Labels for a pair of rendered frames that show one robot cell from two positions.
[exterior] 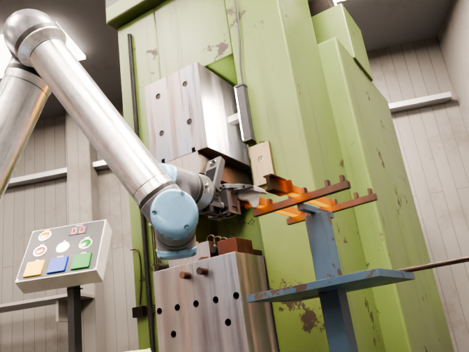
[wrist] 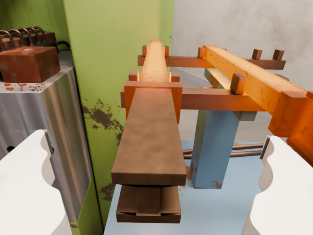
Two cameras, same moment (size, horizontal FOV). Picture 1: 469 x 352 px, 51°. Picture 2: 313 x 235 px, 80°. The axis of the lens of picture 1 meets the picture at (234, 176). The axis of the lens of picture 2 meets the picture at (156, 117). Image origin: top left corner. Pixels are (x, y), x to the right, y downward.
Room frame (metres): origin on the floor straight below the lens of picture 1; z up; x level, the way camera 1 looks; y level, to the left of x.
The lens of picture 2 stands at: (1.26, 0.04, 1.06)
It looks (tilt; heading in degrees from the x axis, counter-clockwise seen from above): 28 degrees down; 326
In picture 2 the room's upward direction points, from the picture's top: 2 degrees clockwise
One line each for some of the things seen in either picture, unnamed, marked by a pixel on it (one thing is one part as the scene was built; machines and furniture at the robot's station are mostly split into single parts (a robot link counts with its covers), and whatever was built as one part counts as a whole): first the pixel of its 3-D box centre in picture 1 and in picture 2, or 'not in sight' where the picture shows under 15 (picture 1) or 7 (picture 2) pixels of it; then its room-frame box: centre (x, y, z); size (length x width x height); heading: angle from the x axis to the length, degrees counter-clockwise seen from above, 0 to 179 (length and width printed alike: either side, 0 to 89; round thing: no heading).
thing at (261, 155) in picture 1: (262, 164); not in sight; (1.83, -0.12, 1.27); 0.09 x 0.02 x 0.17; 61
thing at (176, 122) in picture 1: (209, 126); not in sight; (2.04, 0.08, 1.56); 0.42 x 0.39 x 0.40; 151
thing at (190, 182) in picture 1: (172, 186); not in sight; (1.09, 0.15, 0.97); 0.12 x 0.09 x 0.10; 147
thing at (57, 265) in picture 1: (58, 265); not in sight; (1.95, 0.76, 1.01); 0.07 x 0.05 x 0.07; 86
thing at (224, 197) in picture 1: (216, 199); not in sight; (1.23, 0.06, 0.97); 0.12 x 0.08 x 0.09; 147
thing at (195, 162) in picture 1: (208, 179); not in sight; (2.06, 0.12, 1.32); 0.42 x 0.20 x 0.10; 151
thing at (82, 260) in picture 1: (82, 261); not in sight; (1.95, 0.66, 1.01); 0.07 x 0.05 x 0.07; 86
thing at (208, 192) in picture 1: (197, 191); not in sight; (1.16, 0.10, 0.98); 0.10 x 0.05 x 0.09; 57
